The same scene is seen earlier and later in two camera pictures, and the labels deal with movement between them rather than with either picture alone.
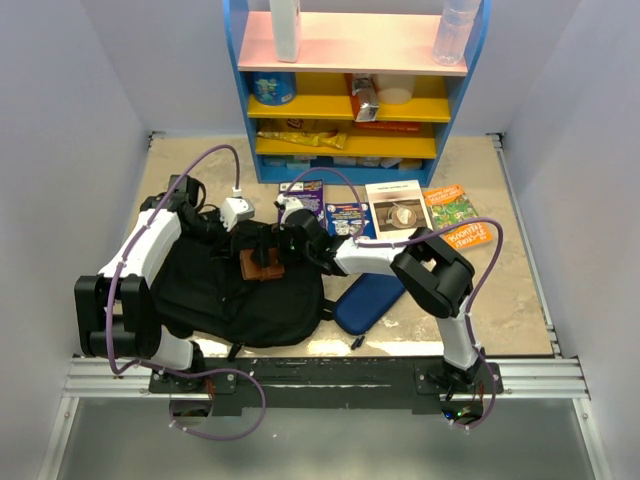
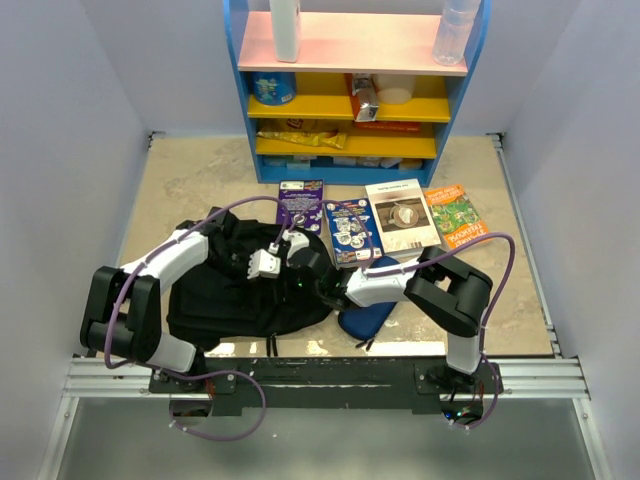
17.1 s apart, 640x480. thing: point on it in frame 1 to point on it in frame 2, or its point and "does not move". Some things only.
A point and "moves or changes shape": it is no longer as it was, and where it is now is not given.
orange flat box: [387, 126] does not move
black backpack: [201, 292] moves or changes shape
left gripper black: [216, 217] to [245, 256]
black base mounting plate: [323, 384] does not move
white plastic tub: [394, 89] does not move
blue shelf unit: [364, 105] does not move
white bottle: [287, 29] does not move
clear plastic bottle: [454, 30] does not move
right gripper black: [260, 255] to [288, 272]
